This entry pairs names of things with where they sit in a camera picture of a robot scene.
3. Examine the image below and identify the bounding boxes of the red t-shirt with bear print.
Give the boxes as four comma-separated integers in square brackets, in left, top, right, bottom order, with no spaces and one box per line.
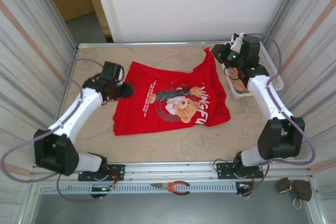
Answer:
[113,47,231,137]

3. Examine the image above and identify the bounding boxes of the tan crumpled garment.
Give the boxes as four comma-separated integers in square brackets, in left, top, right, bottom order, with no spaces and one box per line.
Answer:
[225,66,250,95]

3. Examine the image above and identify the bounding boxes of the white perforated plastic basket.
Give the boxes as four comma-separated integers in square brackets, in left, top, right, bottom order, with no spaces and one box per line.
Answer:
[223,39,285,101]

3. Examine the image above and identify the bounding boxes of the small control circuit board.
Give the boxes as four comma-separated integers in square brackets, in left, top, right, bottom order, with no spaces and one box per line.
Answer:
[91,185,114,193]
[236,182,254,192]

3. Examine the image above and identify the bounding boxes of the dark brown cloth bag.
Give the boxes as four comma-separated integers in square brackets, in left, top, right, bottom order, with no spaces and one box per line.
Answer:
[278,177,313,210]

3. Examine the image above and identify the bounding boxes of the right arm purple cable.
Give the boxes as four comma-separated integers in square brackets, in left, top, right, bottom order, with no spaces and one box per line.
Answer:
[240,33,316,197]

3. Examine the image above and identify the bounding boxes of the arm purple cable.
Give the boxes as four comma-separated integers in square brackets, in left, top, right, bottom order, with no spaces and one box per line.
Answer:
[240,33,316,197]
[0,58,111,204]

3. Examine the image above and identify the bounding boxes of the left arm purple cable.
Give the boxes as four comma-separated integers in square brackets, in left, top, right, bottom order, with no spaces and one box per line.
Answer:
[0,58,111,204]

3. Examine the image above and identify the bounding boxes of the thin aluminium table edge rail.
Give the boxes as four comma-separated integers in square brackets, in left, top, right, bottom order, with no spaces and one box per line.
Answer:
[77,41,265,49]

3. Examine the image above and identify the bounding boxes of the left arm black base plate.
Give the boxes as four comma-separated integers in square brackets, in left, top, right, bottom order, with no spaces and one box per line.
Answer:
[78,164,125,182]

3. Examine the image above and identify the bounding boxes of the wide aluminium mounting rail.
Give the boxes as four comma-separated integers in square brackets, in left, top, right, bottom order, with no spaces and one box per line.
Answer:
[27,158,314,184]

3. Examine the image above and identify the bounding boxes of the grey slotted cable duct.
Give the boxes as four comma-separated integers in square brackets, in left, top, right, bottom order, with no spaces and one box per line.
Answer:
[39,182,238,194]

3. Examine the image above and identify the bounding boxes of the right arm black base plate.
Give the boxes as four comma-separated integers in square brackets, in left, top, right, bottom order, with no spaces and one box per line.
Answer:
[215,161,264,180]

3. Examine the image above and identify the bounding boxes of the orange-handled pliers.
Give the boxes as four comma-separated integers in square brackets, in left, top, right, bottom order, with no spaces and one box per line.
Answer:
[150,180,191,196]

